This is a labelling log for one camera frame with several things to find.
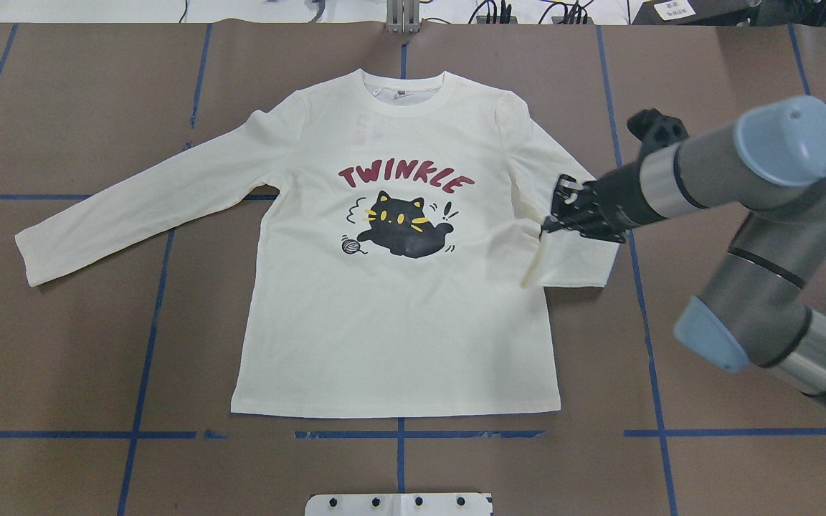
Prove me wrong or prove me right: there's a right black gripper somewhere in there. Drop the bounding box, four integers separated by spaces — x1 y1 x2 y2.
541 163 665 244

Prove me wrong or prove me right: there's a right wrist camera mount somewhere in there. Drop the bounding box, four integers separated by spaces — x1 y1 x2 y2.
627 108 689 161

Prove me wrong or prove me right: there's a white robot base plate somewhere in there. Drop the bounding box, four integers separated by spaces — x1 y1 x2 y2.
304 492 494 515

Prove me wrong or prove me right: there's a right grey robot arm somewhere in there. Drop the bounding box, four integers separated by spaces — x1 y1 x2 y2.
542 95 826 407

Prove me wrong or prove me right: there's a cream long-sleeve cat shirt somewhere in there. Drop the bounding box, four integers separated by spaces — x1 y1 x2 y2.
14 70 617 419

